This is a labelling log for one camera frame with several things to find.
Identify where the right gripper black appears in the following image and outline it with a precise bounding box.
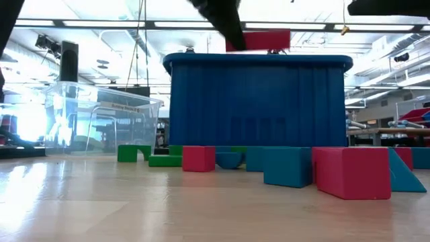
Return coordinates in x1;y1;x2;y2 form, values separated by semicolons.
347;0;430;17

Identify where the red rectangular block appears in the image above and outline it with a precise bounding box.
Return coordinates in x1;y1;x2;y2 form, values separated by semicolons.
225;29;292;52

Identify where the red cube block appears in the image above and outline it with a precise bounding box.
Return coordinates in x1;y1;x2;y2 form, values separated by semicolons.
312;146;392;201
182;145;216;173

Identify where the green long block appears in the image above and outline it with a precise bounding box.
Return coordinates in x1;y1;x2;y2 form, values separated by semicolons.
148;154;183;168

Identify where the clear plastic container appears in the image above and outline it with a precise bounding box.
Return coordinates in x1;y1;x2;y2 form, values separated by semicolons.
42;80;164;157

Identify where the blue plastic bin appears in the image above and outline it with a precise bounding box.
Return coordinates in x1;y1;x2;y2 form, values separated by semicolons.
163;52;354;148

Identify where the white metal rack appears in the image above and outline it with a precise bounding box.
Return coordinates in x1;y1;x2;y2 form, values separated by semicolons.
395;95;430;118

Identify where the red storage bin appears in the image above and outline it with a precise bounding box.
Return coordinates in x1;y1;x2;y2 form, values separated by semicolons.
399;107;430;124

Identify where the wooden workbench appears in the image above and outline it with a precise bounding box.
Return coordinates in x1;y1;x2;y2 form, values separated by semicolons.
345;127;430;148

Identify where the white container label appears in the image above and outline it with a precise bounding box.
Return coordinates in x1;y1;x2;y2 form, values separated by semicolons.
99;101;144;114

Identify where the black spotlight cluster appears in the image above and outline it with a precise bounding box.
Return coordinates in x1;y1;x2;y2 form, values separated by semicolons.
34;33;62;58

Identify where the thin hanging cable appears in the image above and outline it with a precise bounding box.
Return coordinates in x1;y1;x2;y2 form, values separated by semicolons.
124;0;145;91

